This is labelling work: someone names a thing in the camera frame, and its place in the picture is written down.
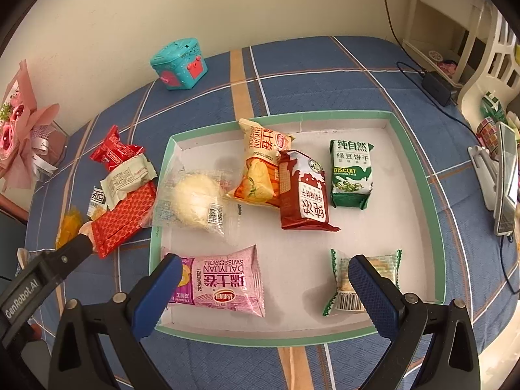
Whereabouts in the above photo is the pink swiss roll packet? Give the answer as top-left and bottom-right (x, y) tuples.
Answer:
(170, 245), (265, 318)

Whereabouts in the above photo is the blue plaid tablecloth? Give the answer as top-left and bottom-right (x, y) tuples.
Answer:
(25, 36), (517, 389)

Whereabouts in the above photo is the white cream snack packet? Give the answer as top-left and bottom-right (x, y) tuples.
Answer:
(100, 154), (157, 210)

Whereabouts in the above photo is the pink flower bouquet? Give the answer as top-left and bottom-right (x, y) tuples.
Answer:
(1, 60), (68, 190)

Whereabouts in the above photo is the white chair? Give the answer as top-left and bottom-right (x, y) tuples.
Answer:
(457, 5), (519, 132)

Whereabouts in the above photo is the white shelf unit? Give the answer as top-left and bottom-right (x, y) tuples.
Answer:
(402, 0), (491, 89)

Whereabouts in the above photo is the green edged clear cracker packet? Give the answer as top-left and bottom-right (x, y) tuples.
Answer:
(323, 248), (403, 317)

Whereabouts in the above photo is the brown white snack packet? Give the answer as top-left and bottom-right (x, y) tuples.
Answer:
(279, 150), (340, 232)

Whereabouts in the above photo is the green biscuit packet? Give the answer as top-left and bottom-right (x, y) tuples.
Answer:
(330, 139), (374, 210)

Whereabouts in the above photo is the teal toy box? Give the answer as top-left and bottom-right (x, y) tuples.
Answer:
(150, 38), (208, 90)

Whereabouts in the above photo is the yellow soft bread packet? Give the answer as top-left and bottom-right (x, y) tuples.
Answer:
(55, 207), (84, 249)

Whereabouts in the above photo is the black power adapter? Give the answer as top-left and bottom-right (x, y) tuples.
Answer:
(421, 71), (454, 107)

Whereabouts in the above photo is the red patterned wafer packet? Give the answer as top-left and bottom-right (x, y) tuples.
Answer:
(91, 181), (156, 259)

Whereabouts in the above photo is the smartphone on stand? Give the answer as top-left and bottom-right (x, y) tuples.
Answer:
(494, 123), (518, 236)

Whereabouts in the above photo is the tan swiss roll packet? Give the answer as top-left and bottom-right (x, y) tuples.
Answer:
(227, 118), (294, 209)

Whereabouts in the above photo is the small red candy packet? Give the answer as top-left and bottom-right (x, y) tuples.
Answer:
(90, 125), (145, 172)

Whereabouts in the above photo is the white tray green rim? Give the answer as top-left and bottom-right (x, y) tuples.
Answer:
(149, 111), (446, 347)

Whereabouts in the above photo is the white bun clear packet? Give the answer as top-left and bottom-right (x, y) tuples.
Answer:
(151, 159), (241, 243)

